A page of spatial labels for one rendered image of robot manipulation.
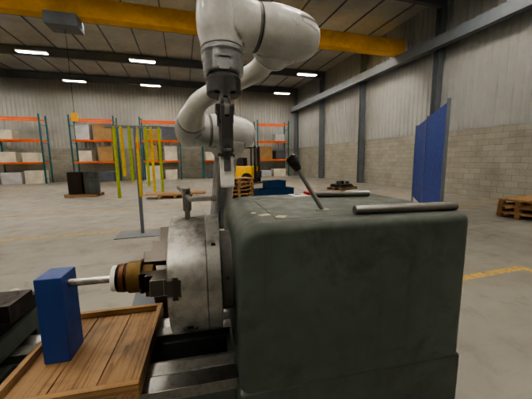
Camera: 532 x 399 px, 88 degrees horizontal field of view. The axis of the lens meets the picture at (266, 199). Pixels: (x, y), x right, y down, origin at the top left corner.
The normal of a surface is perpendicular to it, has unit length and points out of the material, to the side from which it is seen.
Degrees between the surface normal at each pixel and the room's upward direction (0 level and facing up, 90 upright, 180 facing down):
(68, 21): 90
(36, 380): 0
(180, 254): 53
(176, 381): 0
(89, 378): 0
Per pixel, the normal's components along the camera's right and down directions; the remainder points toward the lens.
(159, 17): 0.29, 0.13
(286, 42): 0.30, 0.72
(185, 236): 0.11, -0.71
